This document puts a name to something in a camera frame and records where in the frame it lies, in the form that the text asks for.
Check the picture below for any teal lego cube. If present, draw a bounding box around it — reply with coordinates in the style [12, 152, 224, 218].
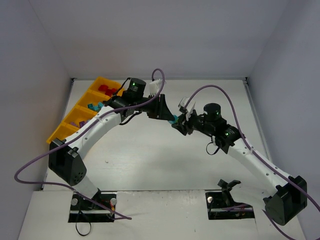
[168, 115, 179, 125]

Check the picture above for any teal rounded lego brick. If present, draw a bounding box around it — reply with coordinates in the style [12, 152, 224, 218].
[97, 102, 105, 109]

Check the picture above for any red curved lego brick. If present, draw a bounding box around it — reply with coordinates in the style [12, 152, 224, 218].
[98, 84, 109, 92]

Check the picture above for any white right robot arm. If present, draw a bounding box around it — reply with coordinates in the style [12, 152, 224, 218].
[176, 102, 307, 226]

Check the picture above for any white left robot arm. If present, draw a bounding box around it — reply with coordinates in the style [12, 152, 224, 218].
[48, 78, 175, 200]

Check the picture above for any yellow divided plastic tray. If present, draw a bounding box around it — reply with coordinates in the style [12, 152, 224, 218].
[46, 76, 124, 144]

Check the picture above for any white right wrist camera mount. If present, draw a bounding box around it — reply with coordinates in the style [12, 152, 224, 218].
[178, 97, 196, 121]

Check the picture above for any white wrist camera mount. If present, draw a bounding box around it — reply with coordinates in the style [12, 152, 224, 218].
[178, 97, 196, 121]
[149, 78, 163, 97]

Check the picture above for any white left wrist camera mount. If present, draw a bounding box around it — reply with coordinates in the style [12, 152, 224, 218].
[149, 78, 163, 97]

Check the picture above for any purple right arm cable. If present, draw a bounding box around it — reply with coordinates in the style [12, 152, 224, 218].
[184, 84, 320, 240]

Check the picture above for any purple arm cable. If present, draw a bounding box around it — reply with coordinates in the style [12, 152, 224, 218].
[184, 84, 320, 240]
[14, 68, 166, 221]

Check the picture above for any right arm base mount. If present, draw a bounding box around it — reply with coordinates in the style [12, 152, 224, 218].
[205, 191, 255, 220]

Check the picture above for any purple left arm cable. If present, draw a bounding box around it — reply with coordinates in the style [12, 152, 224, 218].
[14, 68, 166, 221]

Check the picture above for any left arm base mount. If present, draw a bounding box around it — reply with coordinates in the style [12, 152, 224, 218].
[68, 193, 115, 223]

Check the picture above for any black loop cable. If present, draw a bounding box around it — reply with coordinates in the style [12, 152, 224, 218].
[75, 212, 92, 236]

